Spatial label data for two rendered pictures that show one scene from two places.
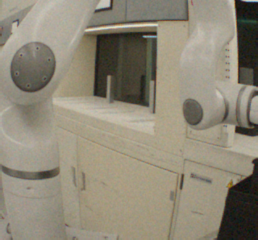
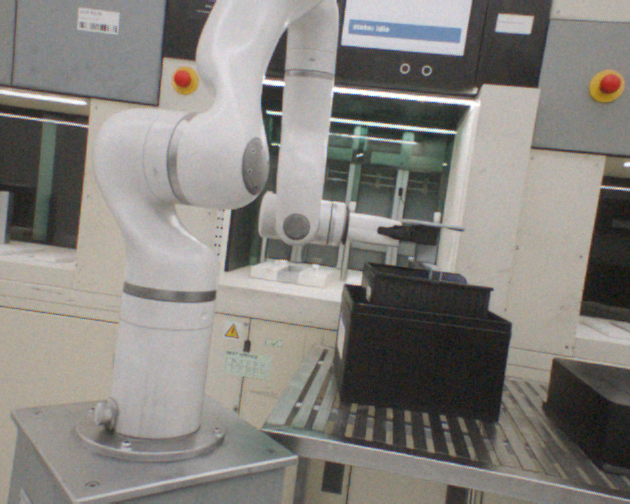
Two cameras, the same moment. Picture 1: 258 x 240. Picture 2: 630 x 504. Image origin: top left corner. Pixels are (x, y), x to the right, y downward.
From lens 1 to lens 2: 65 cm
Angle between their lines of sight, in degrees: 47
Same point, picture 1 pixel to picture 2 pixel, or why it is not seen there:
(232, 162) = (232, 300)
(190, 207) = not seen: hidden behind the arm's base
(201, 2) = (307, 104)
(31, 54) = (260, 152)
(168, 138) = (105, 274)
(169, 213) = not seen: hidden behind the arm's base
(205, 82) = (316, 198)
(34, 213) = (200, 351)
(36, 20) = (248, 108)
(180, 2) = (148, 72)
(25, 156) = (208, 271)
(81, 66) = not seen: outside the picture
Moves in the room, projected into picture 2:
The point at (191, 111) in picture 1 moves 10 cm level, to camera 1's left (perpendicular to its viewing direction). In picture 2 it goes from (296, 226) to (252, 222)
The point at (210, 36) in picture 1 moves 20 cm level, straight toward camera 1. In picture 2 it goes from (316, 149) to (390, 147)
